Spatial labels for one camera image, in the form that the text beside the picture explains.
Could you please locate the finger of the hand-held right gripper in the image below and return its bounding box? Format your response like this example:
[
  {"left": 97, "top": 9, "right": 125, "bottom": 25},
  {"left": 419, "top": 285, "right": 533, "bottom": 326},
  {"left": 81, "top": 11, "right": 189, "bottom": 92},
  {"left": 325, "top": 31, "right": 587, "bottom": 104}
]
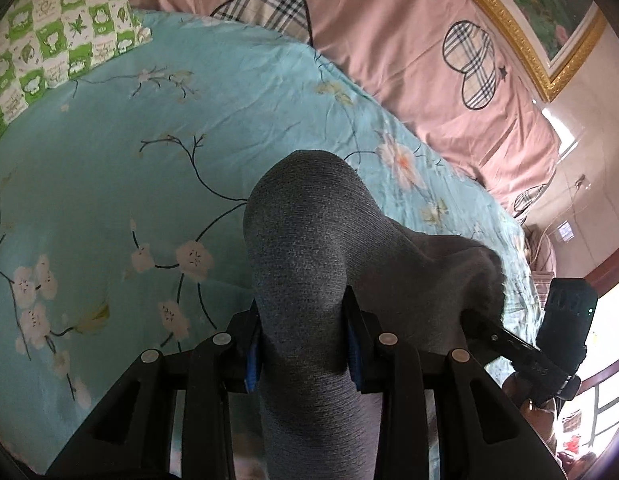
[{"left": 461, "top": 309, "right": 556, "bottom": 377}]

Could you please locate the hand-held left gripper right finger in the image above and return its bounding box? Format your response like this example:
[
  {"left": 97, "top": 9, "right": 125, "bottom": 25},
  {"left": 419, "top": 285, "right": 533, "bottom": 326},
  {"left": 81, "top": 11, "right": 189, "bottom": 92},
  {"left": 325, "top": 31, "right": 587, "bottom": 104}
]
[{"left": 345, "top": 286, "right": 566, "bottom": 480}]

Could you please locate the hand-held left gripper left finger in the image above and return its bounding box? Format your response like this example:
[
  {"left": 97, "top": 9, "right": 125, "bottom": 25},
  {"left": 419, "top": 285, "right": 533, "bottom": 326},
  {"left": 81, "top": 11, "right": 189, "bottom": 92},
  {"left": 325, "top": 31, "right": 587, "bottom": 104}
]
[{"left": 46, "top": 304, "right": 264, "bottom": 480}]

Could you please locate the person's right hand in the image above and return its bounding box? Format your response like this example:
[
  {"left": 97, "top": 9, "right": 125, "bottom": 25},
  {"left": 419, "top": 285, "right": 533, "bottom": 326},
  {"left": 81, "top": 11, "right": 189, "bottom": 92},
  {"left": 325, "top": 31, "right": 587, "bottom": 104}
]
[{"left": 500, "top": 374, "right": 543, "bottom": 413}]

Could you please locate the pink cloth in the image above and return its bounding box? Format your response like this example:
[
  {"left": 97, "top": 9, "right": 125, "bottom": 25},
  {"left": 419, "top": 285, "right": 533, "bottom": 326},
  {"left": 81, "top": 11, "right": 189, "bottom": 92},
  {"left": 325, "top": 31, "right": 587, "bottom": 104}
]
[{"left": 527, "top": 237, "right": 557, "bottom": 283}]

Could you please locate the light blue floral bedsheet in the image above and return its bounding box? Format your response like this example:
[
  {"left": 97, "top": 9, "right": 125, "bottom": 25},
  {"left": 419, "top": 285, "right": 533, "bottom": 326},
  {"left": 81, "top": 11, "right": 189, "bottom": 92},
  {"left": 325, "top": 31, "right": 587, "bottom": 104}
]
[{"left": 0, "top": 10, "right": 543, "bottom": 476}]

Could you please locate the pink quilt with plaid hearts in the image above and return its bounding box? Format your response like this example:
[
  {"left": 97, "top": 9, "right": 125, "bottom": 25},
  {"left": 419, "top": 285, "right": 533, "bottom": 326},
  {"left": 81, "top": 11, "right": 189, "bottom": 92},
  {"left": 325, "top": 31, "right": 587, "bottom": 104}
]
[{"left": 128, "top": 0, "right": 561, "bottom": 218}]

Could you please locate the gold framed floral picture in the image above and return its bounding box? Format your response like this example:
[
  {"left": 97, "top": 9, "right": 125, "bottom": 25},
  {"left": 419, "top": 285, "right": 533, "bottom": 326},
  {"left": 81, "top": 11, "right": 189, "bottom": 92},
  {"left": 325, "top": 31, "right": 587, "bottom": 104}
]
[{"left": 452, "top": 0, "right": 608, "bottom": 104}]

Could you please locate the green checkered pillow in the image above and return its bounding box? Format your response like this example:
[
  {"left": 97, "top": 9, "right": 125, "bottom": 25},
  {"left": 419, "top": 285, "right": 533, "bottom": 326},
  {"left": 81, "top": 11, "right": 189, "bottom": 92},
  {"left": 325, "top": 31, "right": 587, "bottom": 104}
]
[{"left": 0, "top": 0, "right": 153, "bottom": 148}]

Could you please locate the brown wooden frame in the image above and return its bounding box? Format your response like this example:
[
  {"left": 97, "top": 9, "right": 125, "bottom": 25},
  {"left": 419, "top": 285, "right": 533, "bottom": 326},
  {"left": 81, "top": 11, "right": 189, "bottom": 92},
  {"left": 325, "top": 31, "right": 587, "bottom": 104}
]
[{"left": 572, "top": 247, "right": 619, "bottom": 306}]

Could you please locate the thin wall cable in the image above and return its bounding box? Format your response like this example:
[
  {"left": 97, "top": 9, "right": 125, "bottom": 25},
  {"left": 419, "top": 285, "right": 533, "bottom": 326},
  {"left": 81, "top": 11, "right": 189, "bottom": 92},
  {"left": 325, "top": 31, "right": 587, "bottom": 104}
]
[{"left": 532, "top": 174, "right": 587, "bottom": 261}]

